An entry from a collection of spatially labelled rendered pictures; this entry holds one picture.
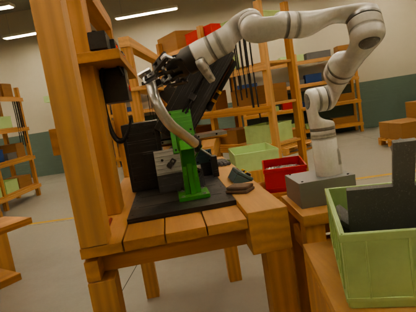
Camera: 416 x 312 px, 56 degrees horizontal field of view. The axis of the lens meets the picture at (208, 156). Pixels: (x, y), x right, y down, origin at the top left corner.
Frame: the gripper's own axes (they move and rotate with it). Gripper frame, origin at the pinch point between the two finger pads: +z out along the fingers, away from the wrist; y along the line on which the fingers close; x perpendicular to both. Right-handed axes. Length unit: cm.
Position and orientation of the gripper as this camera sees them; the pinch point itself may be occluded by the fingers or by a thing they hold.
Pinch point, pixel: (152, 81)
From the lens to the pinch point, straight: 113.5
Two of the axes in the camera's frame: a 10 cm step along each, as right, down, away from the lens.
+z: -8.7, 4.3, 2.3
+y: -4.0, -3.5, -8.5
